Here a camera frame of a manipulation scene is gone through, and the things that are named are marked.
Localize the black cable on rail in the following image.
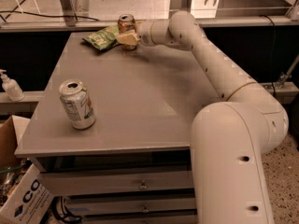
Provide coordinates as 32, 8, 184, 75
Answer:
0, 0, 100, 23

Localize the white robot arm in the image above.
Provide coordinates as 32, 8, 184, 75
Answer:
117, 11, 289, 224

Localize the white green soda can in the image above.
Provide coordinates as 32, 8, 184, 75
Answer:
59, 79, 96, 130

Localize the orange soda can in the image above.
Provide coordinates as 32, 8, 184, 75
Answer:
118, 14, 136, 50

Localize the white pump bottle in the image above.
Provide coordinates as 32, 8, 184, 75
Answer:
0, 69, 24, 102

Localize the top drawer knob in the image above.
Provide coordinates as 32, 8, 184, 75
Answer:
138, 180, 149, 191

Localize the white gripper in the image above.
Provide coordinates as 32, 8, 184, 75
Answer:
116, 20, 171, 47

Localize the drawer knob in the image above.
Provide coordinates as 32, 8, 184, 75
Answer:
138, 180, 149, 191
142, 204, 150, 214

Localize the green jalapeno chip bag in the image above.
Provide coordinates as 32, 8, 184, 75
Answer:
82, 25, 119, 51

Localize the cardboard box with print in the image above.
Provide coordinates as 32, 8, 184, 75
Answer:
0, 116, 53, 224

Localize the grey drawer cabinet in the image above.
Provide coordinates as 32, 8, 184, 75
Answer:
16, 33, 219, 224

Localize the black cable by floor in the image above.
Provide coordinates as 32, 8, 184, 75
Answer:
261, 14, 278, 95

